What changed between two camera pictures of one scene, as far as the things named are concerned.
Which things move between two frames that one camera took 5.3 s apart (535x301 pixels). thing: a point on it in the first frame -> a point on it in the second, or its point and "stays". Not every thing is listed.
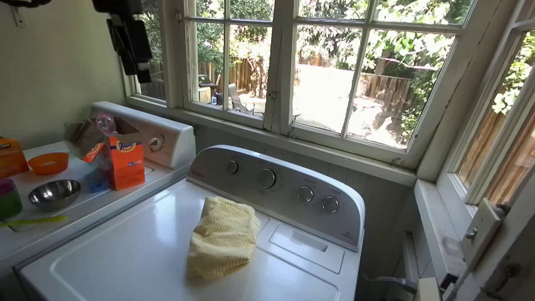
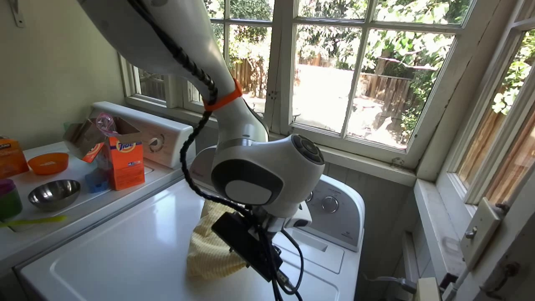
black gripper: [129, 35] -> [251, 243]
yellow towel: [223, 238] stays
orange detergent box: [128, 166] stays
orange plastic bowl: [49, 164] stays
